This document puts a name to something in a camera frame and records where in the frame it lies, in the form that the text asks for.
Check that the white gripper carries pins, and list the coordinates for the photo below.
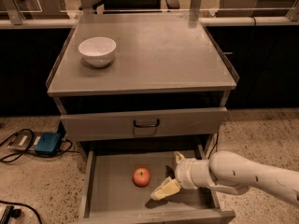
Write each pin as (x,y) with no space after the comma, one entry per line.
(184,173)

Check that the red apple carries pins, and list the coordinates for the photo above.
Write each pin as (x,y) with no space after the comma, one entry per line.
(141,177)

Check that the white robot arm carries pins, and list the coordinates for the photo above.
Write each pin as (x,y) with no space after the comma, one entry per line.
(230,173)

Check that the closed grey upper drawer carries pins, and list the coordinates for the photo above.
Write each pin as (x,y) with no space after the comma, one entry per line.
(120,125)

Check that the open grey middle drawer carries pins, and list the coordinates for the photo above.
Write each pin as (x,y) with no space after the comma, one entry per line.
(110,196)

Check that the grey drawer cabinet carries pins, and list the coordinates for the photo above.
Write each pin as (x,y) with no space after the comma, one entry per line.
(163,61)

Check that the blue electronic box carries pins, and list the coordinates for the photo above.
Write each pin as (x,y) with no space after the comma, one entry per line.
(48,144)

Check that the white ceramic bowl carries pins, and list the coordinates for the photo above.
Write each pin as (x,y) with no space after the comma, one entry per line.
(98,51)

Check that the silver flat device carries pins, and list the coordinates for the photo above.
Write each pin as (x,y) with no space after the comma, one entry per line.
(24,141)

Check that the black power adapter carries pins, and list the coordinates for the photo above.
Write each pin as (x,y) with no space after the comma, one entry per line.
(9,213)

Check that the black drawer handle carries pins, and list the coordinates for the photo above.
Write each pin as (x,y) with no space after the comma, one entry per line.
(146,123)

